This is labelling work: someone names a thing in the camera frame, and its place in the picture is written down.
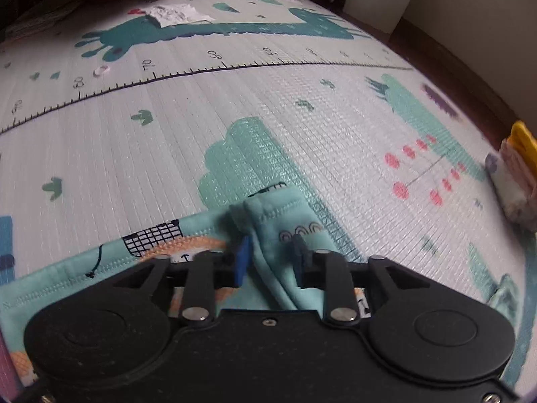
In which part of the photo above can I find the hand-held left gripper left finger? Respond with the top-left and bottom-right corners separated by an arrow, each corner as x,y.
111,235 -> 253,326

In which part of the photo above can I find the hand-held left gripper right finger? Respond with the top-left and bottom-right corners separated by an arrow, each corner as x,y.
293,235 -> 425,326

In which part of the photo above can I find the teal printed child garment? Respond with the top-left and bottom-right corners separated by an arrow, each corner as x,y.
0,182 -> 371,387

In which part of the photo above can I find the cartoon animal play mat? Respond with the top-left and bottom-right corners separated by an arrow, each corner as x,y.
0,0 -> 537,387

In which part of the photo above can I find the yellow folded garment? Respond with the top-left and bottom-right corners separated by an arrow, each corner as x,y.
507,120 -> 537,169

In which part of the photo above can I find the crumpled white wrapper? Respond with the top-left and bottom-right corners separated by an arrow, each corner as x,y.
148,2 -> 215,29

